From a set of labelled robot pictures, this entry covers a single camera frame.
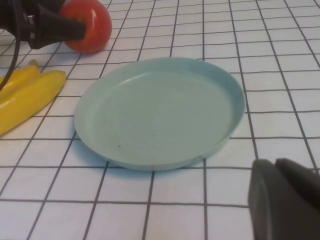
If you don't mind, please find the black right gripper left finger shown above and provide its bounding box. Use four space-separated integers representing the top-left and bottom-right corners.
246 159 320 240

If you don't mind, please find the red apple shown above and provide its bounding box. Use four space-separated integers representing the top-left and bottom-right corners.
59 0 113 54

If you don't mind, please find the pale green round plate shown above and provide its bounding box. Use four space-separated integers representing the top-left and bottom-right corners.
73 56 245 172

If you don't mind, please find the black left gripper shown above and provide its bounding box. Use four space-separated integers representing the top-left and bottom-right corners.
0 0 87 50

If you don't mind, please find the white black-grid tablecloth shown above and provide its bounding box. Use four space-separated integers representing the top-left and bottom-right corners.
0 0 320 240

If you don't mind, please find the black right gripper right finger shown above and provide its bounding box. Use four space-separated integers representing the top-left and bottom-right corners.
275 157 320 212

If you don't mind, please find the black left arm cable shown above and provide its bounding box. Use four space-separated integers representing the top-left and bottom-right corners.
0 0 22 90

